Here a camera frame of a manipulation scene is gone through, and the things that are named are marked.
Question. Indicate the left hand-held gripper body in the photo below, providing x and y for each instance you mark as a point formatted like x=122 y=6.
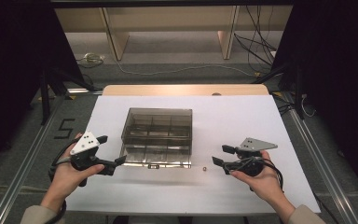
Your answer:
x=85 y=155

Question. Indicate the wooden desk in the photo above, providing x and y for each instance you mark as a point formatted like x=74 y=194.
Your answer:
x=167 y=18

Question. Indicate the light wooden table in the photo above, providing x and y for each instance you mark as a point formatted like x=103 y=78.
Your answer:
x=167 y=90

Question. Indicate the smoky transparent compartment box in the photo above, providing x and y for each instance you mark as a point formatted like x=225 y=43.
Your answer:
x=157 y=137

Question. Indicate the black metal stand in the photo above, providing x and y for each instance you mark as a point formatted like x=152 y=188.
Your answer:
x=296 y=87
x=48 y=90

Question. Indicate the person's right hand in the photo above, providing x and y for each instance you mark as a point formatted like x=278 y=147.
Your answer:
x=262 y=186

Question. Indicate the black curtain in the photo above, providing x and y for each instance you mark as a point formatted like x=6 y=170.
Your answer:
x=12 y=62
x=338 y=77

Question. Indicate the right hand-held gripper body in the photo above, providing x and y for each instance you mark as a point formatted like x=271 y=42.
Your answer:
x=250 y=161

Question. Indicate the person's left hand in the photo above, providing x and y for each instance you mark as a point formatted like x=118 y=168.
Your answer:
x=63 y=183

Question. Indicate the aluminium floor rail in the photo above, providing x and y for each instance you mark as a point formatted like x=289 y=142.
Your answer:
x=21 y=174
x=323 y=174

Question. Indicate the white board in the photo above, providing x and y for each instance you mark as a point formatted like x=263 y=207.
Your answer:
x=199 y=193

